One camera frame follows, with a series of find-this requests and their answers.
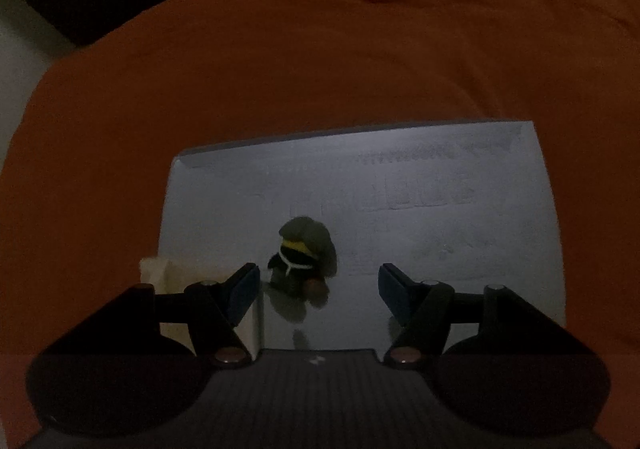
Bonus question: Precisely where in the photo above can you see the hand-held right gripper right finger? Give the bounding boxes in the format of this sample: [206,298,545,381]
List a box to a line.
[379,264,601,370]

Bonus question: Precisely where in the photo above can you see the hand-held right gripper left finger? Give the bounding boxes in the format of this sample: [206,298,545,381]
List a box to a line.
[37,263,261,370]

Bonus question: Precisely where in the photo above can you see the grey penguin plush toy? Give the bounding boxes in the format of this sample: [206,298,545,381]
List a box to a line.
[266,216,338,307]

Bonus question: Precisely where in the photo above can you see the white foam board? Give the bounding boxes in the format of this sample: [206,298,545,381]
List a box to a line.
[159,119,568,355]

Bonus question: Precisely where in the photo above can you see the beige wooden box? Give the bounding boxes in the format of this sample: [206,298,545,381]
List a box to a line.
[139,255,262,354]

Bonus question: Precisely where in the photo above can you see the orange blanket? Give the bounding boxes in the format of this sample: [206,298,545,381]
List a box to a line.
[0,0,640,449]

